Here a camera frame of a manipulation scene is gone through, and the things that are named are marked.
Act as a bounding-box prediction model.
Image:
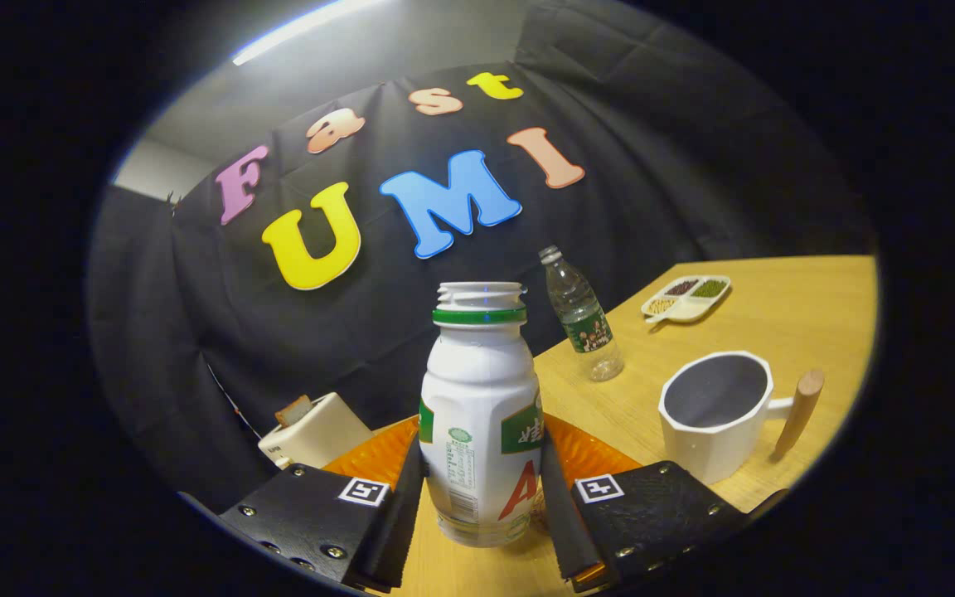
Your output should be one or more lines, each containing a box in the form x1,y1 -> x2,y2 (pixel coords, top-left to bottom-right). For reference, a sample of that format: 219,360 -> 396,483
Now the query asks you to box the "white juice bottle green label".
419,281 -> 545,548

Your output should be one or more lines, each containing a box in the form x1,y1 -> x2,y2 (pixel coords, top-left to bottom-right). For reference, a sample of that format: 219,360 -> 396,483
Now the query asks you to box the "white divided tray with beans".
641,274 -> 732,324

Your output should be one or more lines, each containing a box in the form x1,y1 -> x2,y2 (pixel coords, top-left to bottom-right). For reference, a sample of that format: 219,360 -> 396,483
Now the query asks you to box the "clear plastic water bottle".
538,245 -> 625,382

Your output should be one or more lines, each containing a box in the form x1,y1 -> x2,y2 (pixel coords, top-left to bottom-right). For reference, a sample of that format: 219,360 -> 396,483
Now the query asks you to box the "wooden table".
378,255 -> 878,597

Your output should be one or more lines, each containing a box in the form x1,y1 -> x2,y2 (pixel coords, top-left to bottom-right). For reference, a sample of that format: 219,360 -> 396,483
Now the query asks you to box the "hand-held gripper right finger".
540,413 -> 789,594

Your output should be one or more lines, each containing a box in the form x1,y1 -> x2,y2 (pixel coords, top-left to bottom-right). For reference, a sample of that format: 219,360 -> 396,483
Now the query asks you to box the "thin toaster cable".
206,365 -> 263,440

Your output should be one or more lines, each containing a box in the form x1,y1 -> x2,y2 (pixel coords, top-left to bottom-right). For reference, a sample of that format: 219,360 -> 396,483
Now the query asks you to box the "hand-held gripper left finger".
179,415 -> 427,594

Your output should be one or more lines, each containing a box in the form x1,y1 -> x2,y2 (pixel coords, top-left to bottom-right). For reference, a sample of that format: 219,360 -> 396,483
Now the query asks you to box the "white cup with wooden handle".
658,351 -> 825,486

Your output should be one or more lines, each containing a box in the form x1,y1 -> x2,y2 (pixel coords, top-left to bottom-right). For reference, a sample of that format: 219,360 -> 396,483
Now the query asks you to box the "white toaster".
258,392 -> 375,470

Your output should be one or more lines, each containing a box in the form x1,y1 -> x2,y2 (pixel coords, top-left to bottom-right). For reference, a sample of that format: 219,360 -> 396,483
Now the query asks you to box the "bread slice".
274,395 -> 314,427

